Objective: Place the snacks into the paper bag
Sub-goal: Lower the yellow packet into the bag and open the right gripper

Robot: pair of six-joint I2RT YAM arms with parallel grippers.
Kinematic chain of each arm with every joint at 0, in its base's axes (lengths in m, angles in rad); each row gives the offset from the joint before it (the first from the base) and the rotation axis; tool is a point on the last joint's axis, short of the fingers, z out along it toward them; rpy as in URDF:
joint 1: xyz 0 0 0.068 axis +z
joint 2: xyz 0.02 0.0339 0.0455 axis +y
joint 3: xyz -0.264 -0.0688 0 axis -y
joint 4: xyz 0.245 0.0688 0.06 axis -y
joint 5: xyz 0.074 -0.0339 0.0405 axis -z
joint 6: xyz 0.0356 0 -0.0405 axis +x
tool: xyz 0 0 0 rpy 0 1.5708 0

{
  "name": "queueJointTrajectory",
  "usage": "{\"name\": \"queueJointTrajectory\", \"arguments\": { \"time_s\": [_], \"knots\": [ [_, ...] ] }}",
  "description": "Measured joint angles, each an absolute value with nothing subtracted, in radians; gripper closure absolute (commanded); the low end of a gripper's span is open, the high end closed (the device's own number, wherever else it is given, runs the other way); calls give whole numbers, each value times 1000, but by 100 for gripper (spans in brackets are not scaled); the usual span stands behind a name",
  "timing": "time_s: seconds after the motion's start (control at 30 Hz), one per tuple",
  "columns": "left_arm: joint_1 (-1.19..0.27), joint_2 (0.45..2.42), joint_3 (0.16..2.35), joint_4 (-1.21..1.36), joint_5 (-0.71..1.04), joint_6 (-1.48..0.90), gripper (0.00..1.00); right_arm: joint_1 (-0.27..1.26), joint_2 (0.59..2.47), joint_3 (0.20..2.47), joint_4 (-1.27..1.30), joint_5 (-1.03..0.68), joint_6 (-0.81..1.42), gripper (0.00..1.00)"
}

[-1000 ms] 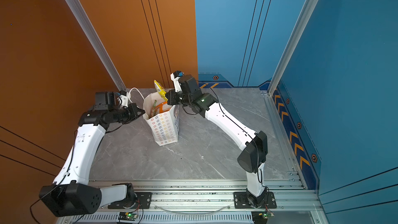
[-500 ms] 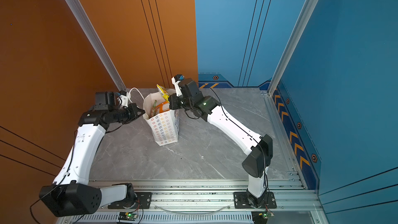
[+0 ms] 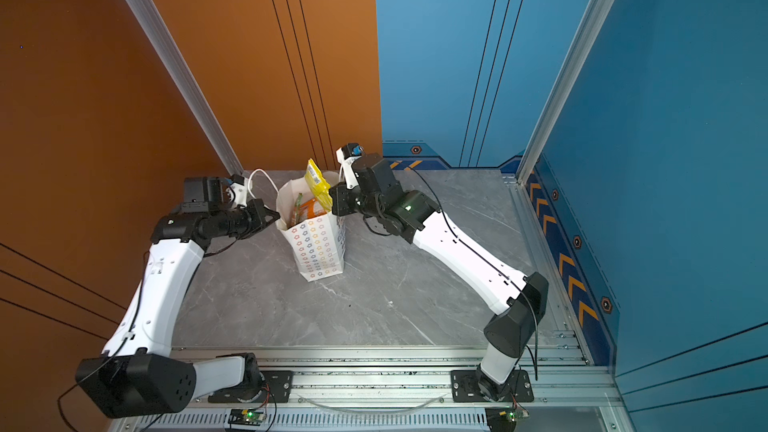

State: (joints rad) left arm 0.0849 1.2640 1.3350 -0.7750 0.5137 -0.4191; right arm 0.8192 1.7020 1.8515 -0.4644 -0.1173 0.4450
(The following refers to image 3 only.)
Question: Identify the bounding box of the yellow snack bag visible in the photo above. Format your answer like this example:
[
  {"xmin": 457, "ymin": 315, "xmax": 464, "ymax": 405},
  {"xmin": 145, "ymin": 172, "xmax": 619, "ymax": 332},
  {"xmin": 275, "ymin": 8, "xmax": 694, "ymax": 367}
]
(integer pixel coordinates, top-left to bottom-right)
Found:
[{"xmin": 304, "ymin": 159, "xmax": 333, "ymax": 212}]

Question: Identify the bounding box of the orange snack bag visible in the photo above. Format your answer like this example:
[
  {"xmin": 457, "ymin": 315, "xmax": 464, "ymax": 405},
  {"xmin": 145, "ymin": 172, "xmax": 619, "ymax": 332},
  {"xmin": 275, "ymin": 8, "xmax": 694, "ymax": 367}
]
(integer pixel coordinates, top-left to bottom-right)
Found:
[{"xmin": 299, "ymin": 198, "xmax": 327, "ymax": 222}]

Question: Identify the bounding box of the white patterned paper bag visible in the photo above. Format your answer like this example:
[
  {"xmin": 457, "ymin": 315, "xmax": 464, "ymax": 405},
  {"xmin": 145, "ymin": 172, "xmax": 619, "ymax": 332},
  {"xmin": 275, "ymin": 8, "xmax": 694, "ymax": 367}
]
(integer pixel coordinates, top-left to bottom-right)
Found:
[{"xmin": 245, "ymin": 169, "xmax": 346, "ymax": 282}]

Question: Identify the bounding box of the green nut snack bag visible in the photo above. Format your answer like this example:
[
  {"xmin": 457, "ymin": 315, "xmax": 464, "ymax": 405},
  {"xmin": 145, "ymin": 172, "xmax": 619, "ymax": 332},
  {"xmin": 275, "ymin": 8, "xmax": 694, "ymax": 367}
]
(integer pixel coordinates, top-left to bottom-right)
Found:
[{"xmin": 289, "ymin": 193, "xmax": 303, "ymax": 227}]

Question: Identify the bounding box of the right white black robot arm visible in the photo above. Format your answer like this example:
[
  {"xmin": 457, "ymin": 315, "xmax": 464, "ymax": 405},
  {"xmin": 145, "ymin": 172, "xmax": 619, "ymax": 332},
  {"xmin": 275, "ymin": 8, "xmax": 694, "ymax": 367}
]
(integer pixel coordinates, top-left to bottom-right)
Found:
[{"xmin": 330, "ymin": 143, "xmax": 549, "ymax": 402}]

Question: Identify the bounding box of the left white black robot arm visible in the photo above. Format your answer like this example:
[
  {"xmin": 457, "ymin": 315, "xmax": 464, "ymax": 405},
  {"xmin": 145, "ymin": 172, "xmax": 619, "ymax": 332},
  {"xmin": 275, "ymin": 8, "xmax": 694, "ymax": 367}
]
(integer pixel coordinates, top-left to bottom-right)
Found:
[{"xmin": 75, "ymin": 199, "xmax": 280, "ymax": 419}]

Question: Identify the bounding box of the left circuit board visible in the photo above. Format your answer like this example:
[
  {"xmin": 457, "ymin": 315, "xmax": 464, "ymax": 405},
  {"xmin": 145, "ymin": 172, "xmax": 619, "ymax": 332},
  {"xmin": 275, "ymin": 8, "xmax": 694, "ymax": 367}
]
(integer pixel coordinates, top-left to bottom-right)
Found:
[{"xmin": 226, "ymin": 408, "xmax": 269, "ymax": 431}]

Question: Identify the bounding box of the circuit board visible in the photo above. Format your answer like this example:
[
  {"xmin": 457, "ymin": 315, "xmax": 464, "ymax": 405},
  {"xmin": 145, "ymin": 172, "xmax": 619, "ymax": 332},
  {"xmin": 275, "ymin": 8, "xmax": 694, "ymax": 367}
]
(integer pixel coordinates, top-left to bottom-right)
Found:
[
  {"xmin": 226, "ymin": 408, "xmax": 269, "ymax": 431},
  {"xmin": 485, "ymin": 408, "xmax": 530, "ymax": 432}
]

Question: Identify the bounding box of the right circuit board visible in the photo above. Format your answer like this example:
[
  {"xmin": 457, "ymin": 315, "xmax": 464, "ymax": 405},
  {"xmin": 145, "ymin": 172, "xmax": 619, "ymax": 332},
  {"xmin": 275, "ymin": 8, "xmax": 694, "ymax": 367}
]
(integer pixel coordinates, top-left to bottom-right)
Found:
[{"xmin": 485, "ymin": 408, "xmax": 530, "ymax": 432}]

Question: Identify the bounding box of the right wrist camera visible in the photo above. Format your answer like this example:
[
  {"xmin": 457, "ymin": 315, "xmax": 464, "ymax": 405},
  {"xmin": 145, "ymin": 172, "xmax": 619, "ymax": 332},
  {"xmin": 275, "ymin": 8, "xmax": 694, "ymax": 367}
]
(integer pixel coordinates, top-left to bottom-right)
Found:
[{"xmin": 336, "ymin": 142, "xmax": 364, "ymax": 189}]

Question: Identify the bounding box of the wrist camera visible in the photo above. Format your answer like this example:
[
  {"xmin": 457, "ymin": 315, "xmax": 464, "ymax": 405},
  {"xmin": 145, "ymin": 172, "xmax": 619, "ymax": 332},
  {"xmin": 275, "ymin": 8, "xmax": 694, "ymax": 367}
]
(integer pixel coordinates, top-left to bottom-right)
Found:
[
  {"xmin": 180, "ymin": 177, "xmax": 246, "ymax": 213},
  {"xmin": 336, "ymin": 142, "xmax": 364, "ymax": 189}
]

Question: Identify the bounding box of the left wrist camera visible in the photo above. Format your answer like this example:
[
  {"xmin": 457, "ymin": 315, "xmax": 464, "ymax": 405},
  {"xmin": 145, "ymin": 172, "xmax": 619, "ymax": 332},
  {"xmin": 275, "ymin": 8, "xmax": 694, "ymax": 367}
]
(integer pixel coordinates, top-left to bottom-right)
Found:
[{"xmin": 180, "ymin": 177, "xmax": 246, "ymax": 213}]

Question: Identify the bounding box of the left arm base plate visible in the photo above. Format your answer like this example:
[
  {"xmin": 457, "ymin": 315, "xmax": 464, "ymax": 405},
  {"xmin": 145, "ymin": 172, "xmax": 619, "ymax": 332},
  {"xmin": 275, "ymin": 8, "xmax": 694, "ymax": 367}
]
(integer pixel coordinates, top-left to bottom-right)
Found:
[{"xmin": 207, "ymin": 370, "xmax": 294, "ymax": 405}]

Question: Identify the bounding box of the aluminium rail frame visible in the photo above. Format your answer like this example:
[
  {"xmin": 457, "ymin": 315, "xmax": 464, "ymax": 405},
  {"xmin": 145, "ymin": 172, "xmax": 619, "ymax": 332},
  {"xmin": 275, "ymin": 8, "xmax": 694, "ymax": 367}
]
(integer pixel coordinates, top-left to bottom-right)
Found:
[{"xmin": 107, "ymin": 344, "xmax": 637, "ymax": 432}]

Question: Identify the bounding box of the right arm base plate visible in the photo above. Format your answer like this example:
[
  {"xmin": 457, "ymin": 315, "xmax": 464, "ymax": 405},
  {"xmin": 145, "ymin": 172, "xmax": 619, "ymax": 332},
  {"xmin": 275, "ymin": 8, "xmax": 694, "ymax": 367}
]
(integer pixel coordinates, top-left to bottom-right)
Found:
[{"xmin": 450, "ymin": 369, "xmax": 534, "ymax": 403}]

